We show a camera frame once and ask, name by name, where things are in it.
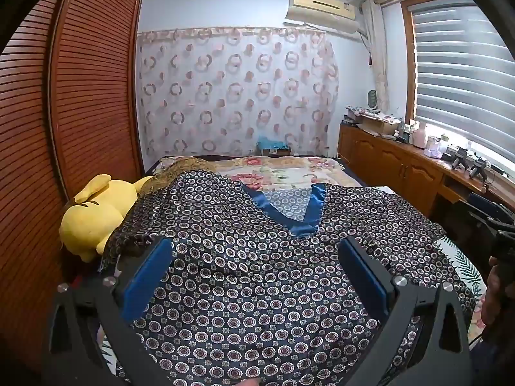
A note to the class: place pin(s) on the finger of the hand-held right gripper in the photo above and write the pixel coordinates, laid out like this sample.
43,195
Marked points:
481,201

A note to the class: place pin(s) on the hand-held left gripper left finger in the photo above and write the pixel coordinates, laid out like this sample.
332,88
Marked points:
149,277

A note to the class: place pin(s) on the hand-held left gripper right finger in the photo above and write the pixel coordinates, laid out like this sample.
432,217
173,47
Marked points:
362,277

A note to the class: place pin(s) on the navy patterned satin shirt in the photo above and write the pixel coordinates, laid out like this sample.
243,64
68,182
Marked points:
261,269

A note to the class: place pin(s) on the person's right hand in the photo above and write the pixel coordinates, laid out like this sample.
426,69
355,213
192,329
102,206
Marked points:
493,289

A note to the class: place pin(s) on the palm leaf printed sheet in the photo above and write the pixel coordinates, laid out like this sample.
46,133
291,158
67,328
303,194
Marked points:
458,261

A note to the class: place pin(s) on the yellow plush toy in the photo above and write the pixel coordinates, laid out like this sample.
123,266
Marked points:
96,217

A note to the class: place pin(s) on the pink bottle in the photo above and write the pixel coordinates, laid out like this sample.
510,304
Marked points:
419,136

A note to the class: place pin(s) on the wooden side cabinet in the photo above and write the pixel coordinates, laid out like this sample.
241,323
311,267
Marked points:
386,157

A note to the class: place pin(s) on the olive patterned folded cloth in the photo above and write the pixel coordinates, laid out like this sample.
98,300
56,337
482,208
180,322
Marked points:
177,169

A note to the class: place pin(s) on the open cardboard box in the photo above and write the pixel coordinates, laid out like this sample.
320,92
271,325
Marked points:
378,126

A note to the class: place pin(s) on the floral bed blanket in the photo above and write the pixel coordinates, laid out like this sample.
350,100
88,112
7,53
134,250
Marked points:
281,173

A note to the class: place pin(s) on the floral cloth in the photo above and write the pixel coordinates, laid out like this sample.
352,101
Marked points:
374,113

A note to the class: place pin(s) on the small grey fan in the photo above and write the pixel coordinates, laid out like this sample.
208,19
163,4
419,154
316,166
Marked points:
373,98

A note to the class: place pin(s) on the small cardboard box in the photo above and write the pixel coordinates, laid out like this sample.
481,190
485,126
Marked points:
277,152

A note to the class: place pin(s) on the blue plastic bag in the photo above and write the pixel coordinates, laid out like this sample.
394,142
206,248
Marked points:
270,142

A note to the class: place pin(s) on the cream window curtain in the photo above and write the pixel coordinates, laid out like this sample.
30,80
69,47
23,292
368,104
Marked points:
376,48

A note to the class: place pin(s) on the wooden louvred wardrobe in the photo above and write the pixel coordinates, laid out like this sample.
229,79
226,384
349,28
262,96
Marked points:
80,88

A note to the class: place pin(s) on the cream air conditioner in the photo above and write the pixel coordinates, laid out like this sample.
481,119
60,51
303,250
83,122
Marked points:
322,12

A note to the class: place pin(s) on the wooden window frame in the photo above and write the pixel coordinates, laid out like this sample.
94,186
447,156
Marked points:
408,68

